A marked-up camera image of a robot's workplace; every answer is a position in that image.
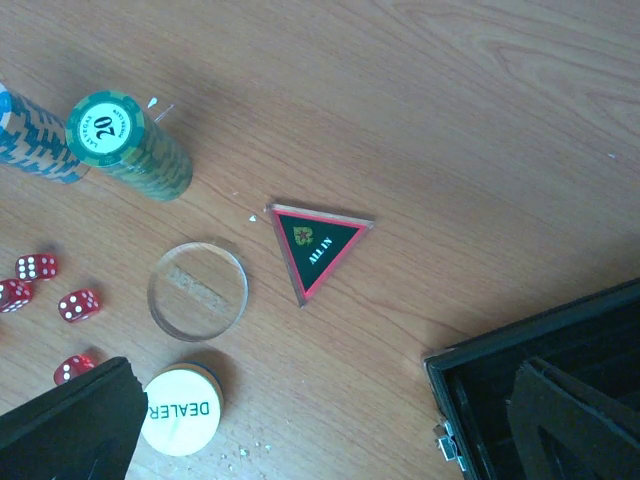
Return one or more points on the red die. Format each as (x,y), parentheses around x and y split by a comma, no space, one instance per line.
(73,367)
(15,294)
(39,266)
(79,305)

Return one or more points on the triangular all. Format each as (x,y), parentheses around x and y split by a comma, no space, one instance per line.
(313,243)

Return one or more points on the black poker set case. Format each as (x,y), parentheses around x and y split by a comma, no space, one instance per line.
(594,339)

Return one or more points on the white dealer button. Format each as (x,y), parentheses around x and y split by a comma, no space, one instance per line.
(185,406)

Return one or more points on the blue 10 chip stack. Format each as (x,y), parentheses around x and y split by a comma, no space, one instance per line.
(33,141)

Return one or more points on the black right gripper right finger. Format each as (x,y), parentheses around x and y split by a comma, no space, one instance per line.
(565,429)

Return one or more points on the green 20 chip stack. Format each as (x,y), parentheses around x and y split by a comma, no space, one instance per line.
(108,131)

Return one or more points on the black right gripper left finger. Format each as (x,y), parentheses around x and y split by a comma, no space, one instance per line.
(87,428)

